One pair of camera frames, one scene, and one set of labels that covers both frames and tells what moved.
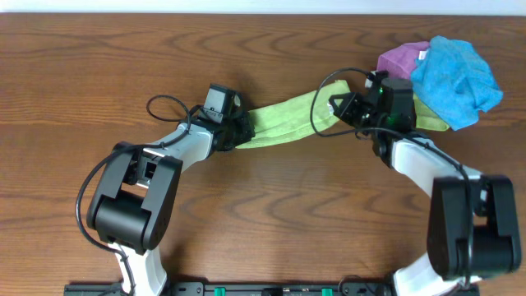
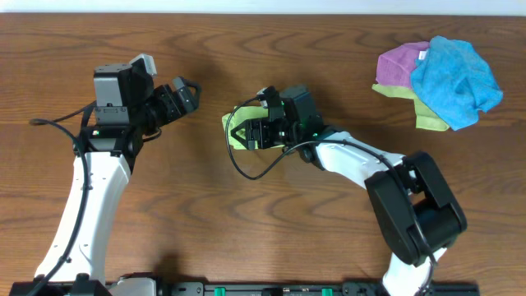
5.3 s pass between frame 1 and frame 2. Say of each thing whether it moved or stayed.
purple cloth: stayed
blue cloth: stayed
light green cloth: moved
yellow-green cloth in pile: stayed
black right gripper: moved
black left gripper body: moved
